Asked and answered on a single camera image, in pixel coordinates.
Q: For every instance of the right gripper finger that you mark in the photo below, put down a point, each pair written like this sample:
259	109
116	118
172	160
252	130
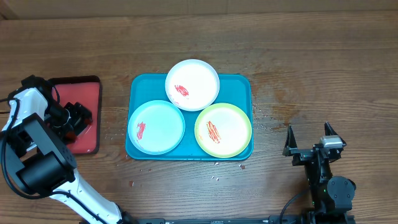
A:
329	131
290	143

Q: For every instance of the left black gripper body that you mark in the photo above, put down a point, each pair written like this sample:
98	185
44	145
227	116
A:
63	117

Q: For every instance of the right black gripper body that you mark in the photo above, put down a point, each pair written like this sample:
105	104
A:
311	152

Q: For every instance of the light blue plate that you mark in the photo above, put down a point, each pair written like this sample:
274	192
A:
156	127

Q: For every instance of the white plate with red stain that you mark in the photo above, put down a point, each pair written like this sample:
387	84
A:
192	85

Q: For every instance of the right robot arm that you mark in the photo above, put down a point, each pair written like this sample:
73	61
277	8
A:
331	195

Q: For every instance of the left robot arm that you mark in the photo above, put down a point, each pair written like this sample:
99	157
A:
45	117

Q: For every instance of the dark red tray with water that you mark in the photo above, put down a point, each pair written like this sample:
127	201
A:
87	90

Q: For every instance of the teal plastic serving tray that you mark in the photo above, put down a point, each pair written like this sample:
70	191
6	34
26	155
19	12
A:
234	89

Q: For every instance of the yellow-green plate with red stain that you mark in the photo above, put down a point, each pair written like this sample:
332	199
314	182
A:
223	130

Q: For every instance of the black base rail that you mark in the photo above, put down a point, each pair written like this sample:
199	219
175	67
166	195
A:
273	219

